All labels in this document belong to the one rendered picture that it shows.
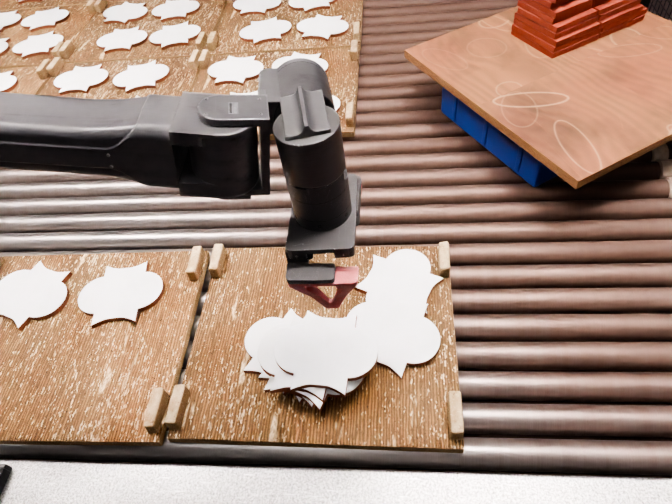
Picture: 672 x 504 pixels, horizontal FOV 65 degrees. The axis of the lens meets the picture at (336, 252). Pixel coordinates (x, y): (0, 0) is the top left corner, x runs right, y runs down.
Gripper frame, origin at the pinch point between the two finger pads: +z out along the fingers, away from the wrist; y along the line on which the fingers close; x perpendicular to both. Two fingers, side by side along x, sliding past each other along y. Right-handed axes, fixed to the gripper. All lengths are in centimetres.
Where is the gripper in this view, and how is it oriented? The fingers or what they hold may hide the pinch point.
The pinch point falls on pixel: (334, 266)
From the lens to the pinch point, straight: 59.0
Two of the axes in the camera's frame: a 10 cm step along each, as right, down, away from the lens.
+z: 1.2, 6.4, 7.6
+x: -9.9, 0.3, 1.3
